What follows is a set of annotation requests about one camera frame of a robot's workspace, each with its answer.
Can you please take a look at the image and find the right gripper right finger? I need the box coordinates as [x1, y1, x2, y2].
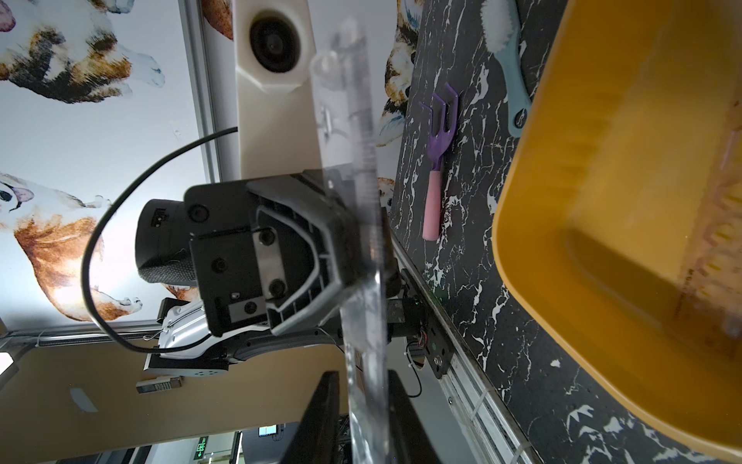
[388, 370, 441, 464]

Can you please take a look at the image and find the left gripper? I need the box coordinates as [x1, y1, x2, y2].
[185, 172, 359, 336]

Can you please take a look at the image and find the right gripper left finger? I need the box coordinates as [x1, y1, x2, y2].
[280, 371, 340, 464]

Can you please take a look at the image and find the clear plastic ruler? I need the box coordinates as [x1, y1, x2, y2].
[310, 17, 390, 463]

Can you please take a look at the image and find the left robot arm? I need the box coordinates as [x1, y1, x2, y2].
[135, 170, 359, 377]

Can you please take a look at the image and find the yellow storage box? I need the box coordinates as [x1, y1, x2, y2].
[493, 1, 741, 463]

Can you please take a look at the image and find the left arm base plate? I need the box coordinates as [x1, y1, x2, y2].
[386, 269, 456, 380]

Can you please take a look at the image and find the purple fork pink handle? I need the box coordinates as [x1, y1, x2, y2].
[421, 82, 460, 242]

